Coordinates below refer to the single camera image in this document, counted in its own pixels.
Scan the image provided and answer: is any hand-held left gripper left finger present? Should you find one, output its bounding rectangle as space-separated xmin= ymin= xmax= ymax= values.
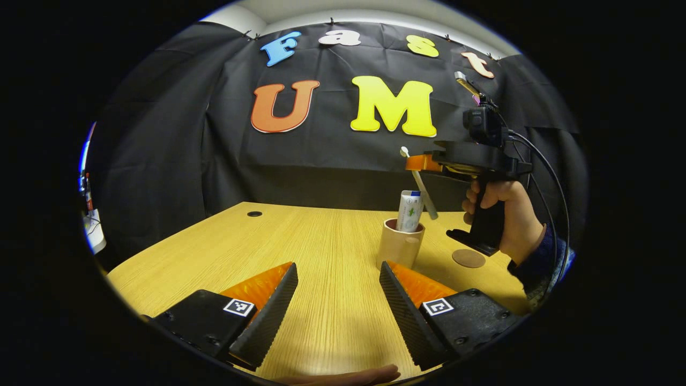
xmin=153 ymin=262 xmax=299 ymax=372

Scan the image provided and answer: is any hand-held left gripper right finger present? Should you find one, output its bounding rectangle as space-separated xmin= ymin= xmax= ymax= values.
xmin=379 ymin=261 xmax=521 ymax=372

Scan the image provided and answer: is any white toothbrush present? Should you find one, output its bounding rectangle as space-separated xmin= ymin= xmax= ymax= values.
xmin=400 ymin=146 xmax=439 ymax=221

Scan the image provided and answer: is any white toothpaste tube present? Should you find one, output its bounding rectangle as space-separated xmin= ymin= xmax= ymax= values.
xmin=397 ymin=190 xmax=424 ymax=233

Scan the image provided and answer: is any beige cup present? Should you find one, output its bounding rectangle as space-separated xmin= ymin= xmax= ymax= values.
xmin=376 ymin=218 xmax=426 ymax=271

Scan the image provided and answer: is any brown round coaster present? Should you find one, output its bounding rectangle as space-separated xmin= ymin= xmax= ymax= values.
xmin=452 ymin=249 xmax=487 ymax=269

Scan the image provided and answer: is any wooden desktop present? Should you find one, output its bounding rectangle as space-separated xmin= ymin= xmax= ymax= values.
xmin=106 ymin=202 xmax=531 ymax=384

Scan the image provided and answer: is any black backdrop cloth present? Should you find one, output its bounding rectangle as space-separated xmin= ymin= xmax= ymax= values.
xmin=86 ymin=21 xmax=590 ymax=269

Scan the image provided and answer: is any white device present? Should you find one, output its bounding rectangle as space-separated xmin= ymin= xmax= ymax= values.
xmin=83 ymin=208 xmax=107 ymax=256

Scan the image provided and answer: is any black cable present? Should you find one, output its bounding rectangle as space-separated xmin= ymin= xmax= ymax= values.
xmin=504 ymin=128 xmax=571 ymax=286

